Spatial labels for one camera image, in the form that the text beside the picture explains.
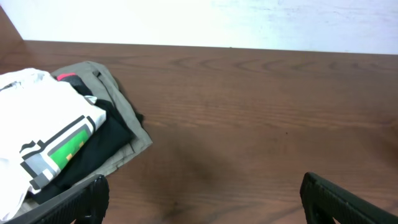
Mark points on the beige folded garment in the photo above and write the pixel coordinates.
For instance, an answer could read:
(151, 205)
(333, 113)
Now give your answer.
(102, 86)

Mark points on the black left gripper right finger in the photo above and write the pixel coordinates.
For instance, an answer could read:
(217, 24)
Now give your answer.
(326, 203)

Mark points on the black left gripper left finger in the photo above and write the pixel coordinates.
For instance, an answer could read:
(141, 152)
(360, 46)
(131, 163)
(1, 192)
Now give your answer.
(86, 202)

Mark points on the black folded garment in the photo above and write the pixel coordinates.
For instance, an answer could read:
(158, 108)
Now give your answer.
(112, 135)

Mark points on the grey folded garment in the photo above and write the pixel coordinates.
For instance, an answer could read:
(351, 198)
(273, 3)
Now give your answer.
(76, 82)

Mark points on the red folded garment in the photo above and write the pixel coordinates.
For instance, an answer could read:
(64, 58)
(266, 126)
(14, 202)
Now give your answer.
(65, 75)

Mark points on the white t-shirt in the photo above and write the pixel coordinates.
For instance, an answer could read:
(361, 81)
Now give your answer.
(44, 123)

